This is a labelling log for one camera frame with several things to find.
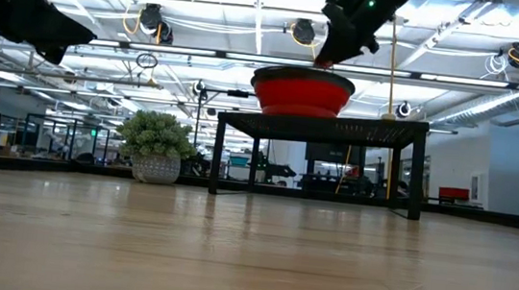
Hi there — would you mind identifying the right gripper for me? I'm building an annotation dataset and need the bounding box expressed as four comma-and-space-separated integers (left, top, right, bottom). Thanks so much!
312, 0, 384, 75

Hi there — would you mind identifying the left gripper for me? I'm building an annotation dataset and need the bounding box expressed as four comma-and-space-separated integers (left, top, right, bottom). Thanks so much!
0, 0, 102, 71

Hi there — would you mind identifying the red collapsible colander grey rim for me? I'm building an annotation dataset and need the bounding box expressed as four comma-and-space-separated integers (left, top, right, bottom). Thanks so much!
246, 61, 358, 125

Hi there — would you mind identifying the black perforated metal stand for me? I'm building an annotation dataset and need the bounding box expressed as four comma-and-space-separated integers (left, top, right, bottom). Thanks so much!
208, 100, 432, 223

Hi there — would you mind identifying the potted green succulent plant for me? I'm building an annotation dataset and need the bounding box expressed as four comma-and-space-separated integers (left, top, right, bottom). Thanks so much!
111, 107, 202, 189

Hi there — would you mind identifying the red box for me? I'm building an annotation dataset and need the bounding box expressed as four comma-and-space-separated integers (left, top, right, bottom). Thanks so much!
436, 185, 471, 204

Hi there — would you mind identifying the hanging black cable coil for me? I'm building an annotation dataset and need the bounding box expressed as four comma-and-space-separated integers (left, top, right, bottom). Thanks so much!
135, 50, 160, 71

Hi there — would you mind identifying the white ceiling duct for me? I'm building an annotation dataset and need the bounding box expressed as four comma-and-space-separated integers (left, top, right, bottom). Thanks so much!
428, 81, 519, 135

